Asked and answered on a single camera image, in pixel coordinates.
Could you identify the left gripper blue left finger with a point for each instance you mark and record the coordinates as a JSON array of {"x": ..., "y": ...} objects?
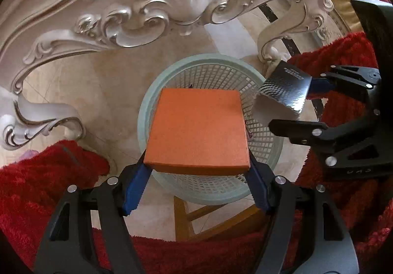
[{"x": 134, "y": 179}]

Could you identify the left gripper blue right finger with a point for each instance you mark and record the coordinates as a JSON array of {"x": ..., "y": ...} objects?
[{"x": 259, "y": 178}]

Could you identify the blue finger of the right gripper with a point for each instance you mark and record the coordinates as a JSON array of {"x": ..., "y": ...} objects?
[
  {"x": 300, "y": 132},
  {"x": 320, "y": 86}
]

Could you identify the silver cardboard box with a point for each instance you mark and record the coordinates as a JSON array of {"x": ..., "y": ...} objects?
[{"x": 282, "y": 96}]

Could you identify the orange box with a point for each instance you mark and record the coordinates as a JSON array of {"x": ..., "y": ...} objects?
[{"x": 198, "y": 132}]

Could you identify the wooden stool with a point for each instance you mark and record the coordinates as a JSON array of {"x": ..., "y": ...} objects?
[{"x": 194, "y": 222}]

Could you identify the pale green mesh waste basket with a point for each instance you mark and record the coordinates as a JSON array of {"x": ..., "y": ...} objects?
[{"x": 216, "y": 72}]

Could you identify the ornate white marble coffee table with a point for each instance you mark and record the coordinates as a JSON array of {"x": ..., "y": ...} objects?
[{"x": 36, "y": 32}]

